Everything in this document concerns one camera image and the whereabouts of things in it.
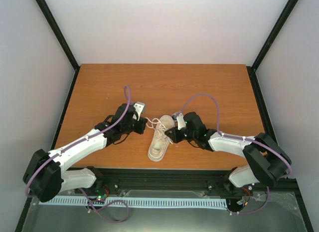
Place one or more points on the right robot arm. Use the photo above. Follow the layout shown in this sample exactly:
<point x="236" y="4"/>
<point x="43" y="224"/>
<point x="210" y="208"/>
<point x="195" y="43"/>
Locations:
<point x="267" y="162"/>

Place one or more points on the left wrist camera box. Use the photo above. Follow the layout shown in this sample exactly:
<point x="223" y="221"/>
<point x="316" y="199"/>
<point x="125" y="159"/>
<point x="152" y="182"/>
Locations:
<point x="139" y="108"/>

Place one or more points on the black left frame post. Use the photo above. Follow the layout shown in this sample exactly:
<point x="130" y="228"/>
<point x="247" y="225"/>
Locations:
<point x="42" y="4"/>

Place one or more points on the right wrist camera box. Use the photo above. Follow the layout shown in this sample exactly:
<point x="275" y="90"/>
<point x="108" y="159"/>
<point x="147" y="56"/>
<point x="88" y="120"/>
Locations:
<point x="178" y="118"/>

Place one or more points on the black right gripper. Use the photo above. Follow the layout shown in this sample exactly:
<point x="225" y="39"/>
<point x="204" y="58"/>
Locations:
<point x="174" y="136"/>

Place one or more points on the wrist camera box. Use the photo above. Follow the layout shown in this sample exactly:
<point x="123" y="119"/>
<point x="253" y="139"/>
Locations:
<point x="139" y="108"/>
<point x="178" y="118"/>

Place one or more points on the black right table rail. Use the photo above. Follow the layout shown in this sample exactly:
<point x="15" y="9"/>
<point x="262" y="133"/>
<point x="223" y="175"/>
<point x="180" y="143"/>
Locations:
<point x="284" y="185"/>

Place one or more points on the white lace sneaker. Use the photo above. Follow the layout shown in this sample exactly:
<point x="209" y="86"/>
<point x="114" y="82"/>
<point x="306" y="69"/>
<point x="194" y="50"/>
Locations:
<point x="157" y="148"/>

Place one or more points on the light blue cable duct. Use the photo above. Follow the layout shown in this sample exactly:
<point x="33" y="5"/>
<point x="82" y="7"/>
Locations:
<point x="141" y="203"/>

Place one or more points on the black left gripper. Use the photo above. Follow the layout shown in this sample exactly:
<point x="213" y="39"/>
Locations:
<point x="140" y="130"/>

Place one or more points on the black right frame post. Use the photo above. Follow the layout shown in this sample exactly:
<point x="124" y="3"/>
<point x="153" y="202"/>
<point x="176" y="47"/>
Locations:
<point x="284" y="15"/>

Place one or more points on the small green-lit circuit board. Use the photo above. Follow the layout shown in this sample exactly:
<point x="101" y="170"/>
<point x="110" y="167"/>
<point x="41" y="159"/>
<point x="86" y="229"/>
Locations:
<point x="100" y="197"/>

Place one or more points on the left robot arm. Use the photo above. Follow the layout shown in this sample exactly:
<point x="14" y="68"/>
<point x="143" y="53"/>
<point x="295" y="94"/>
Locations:
<point x="49" y="173"/>

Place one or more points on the white shoelace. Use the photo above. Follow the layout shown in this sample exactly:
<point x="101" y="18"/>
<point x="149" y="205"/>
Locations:
<point x="158" y="127"/>

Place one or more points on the black frame post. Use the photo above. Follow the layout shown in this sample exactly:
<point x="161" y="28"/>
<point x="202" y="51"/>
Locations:
<point x="284" y="15"/>
<point x="42" y="4"/>

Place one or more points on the black front mounting rail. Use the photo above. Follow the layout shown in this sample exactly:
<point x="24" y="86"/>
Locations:
<point x="210" y="182"/>

